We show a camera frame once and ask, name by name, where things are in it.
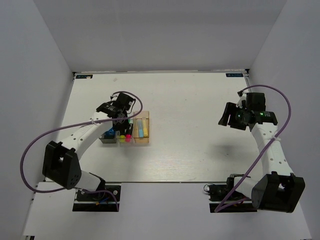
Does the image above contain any tan plastic container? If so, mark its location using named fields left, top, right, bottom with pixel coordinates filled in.
left=133, top=111, right=150, bottom=145

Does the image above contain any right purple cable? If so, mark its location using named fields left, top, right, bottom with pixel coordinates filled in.
left=214, top=84, right=292, bottom=214

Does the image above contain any right blue corner label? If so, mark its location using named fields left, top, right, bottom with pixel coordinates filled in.
left=225, top=73, right=244, bottom=78

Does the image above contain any left blue corner label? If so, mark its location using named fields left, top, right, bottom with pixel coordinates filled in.
left=75, top=74, right=93, bottom=79

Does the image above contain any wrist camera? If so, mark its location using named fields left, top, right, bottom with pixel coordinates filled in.
left=110, top=92, right=120, bottom=102
left=236, top=90, right=247, bottom=109

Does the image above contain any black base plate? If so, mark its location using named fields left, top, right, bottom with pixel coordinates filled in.
left=72, top=190, right=117, bottom=213
left=203, top=183, right=258, bottom=214

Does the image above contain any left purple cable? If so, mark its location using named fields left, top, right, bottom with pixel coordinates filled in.
left=19, top=90, right=144, bottom=211

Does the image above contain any purple cable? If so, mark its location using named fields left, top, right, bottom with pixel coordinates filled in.
left=214, top=84, right=292, bottom=214
left=19, top=90, right=144, bottom=211

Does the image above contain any yellow highlighter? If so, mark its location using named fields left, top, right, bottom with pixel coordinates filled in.
left=118, top=135, right=126, bottom=143

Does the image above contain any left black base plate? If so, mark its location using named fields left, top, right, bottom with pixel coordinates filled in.
left=72, top=190, right=117, bottom=213

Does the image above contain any cream highlighter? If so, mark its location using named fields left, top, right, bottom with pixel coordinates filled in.
left=142, top=118, right=149, bottom=138

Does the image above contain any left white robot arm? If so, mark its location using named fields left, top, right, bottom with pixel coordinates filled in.
left=42, top=92, right=136, bottom=200

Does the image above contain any clear plastic container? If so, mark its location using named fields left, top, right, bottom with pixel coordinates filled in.
left=116, top=119, right=134, bottom=144

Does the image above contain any light blue marker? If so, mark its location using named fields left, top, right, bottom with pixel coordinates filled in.
left=136, top=118, right=144, bottom=138

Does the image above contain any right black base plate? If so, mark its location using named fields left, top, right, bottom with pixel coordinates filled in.
left=203, top=183, right=258, bottom=214

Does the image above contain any dark grey plastic container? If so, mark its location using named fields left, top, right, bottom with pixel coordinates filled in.
left=99, top=127, right=118, bottom=144

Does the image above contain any blue stationery block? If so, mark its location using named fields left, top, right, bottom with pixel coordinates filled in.
left=104, top=128, right=116, bottom=139

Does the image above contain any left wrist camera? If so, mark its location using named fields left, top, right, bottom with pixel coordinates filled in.
left=110, top=92, right=120, bottom=102

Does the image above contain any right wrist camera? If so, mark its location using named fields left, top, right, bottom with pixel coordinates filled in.
left=236, top=90, right=247, bottom=109

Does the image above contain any pink highlighter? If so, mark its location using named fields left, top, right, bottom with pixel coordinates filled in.
left=125, top=127, right=133, bottom=143

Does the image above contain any blue corner label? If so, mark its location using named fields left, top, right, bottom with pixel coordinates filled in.
left=75, top=74, right=93, bottom=79
left=225, top=73, right=244, bottom=78

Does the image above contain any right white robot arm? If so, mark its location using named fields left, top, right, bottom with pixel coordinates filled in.
left=214, top=92, right=306, bottom=213

